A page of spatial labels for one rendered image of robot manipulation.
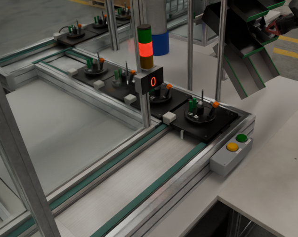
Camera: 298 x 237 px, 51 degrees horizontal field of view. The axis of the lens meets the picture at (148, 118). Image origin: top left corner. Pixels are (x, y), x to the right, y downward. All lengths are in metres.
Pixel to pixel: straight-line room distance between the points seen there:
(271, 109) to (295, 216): 0.65
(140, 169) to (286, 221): 0.55
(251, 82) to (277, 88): 0.34
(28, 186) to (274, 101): 1.41
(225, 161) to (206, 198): 0.16
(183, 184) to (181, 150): 0.22
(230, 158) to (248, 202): 0.17
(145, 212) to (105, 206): 0.16
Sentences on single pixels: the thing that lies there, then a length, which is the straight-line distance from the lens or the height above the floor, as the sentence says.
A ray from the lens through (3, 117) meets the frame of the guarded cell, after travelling 0.54.
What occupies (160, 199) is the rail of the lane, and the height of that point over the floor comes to 0.96.
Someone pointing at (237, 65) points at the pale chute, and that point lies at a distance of 1.58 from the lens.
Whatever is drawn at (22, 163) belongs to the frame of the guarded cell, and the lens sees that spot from 0.59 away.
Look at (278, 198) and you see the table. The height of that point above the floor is 0.86.
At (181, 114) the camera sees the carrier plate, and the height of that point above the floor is 0.97.
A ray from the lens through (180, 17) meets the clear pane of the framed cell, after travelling 2.46.
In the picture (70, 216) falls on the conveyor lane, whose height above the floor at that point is 0.92.
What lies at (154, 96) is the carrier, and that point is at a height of 0.99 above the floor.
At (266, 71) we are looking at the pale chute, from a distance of 1.71.
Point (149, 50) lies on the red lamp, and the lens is 1.16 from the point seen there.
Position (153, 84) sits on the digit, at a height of 1.19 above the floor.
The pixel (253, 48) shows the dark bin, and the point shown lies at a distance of 1.51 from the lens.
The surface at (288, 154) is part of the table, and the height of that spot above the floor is 0.86.
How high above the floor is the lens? 1.79
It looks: 36 degrees down
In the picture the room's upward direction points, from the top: 5 degrees counter-clockwise
